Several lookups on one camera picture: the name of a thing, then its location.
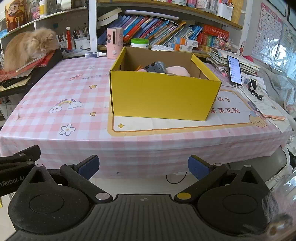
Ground pink plush pig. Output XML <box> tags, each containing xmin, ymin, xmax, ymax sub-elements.
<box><xmin>138</xmin><ymin>66</ymin><xmax>190</xmax><ymax>77</ymax></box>

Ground grey toy car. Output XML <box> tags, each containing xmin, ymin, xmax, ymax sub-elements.
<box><xmin>144</xmin><ymin>61</ymin><xmax>167</xmax><ymax>73</ymax></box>

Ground person's right hand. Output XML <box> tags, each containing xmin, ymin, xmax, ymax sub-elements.
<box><xmin>262</xmin><ymin>180</ymin><xmax>295</xmax><ymax>240</ymax></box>

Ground pink checkered tablecloth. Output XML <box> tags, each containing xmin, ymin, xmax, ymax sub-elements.
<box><xmin>1</xmin><ymin>57</ymin><xmax>292</xmax><ymax>178</ymax></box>

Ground white orange-bordered desk mat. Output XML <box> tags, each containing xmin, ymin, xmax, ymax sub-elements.
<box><xmin>107</xmin><ymin>89</ymin><xmax>268</xmax><ymax>136</ymax></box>

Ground red paper sheets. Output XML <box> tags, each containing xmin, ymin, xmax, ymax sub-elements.
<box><xmin>0</xmin><ymin>51</ymin><xmax>55</xmax><ymax>81</ymax></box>

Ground smartphone with lit screen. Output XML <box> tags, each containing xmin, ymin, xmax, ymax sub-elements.
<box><xmin>227</xmin><ymin>55</ymin><xmax>242</xmax><ymax>86</ymax></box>

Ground yellow cardboard box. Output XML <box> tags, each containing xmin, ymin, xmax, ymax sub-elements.
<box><xmin>109</xmin><ymin>47</ymin><xmax>222</xmax><ymax>121</ymax></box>

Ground stack of papers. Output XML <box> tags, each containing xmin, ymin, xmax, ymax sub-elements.
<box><xmin>206</xmin><ymin>47</ymin><xmax>261</xmax><ymax>76</ymax></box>

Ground small spray bottle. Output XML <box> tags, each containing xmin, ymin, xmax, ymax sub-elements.
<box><xmin>85</xmin><ymin>52</ymin><xmax>107</xmax><ymax>59</ymax></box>

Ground orange fluffy cat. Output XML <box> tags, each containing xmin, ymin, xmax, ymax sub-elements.
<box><xmin>3</xmin><ymin>28</ymin><xmax>59</xmax><ymax>72</ymax></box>

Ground black Yamaha keyboard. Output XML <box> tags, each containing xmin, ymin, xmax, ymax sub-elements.
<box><xmin>1</xmin><ymin>49</ymin><xmax>63</xmax><ymax>97</ymax></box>

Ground white pen holder cup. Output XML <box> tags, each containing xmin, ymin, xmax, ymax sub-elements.
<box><xmin>74</xmin><ymin>36</ymin><xmax>90</xmax><ymax>50</ymax></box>

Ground red bottle white cap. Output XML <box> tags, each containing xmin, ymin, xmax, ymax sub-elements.
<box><xmin>66</xmin><ymin>26</ymin><xmax>72</xmax><ymax>50</ymax></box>

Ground pink cylindrical humidifier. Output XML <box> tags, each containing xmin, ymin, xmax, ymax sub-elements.
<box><xmin>106</xmin><ymin>28</ymin><xmax>123</xmax><ymax>59</ymax></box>

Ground white jar green lid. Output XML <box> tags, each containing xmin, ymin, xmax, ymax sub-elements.
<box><xmin>130</xmin><ymin>38</ymin><xmax>149</xmax><ymax>49</ymax></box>

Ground row of colourful books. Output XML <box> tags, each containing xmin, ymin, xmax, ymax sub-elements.
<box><xmin>107</xmin><ymin>15</ymin><xmax>233</xmax><ymax>52</ymax></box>

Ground fortune god figure box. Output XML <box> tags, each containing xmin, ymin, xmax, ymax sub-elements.
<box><xmin>5</xmin><ymin>0</ymin><xmax>28</xmax><ymax>32</ymax></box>

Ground wall alphabet poster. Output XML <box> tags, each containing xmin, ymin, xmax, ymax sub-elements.
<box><xmin>251</xmin><ymin>3</ymin><xmax>283</xmax><ymax>65</ymax></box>

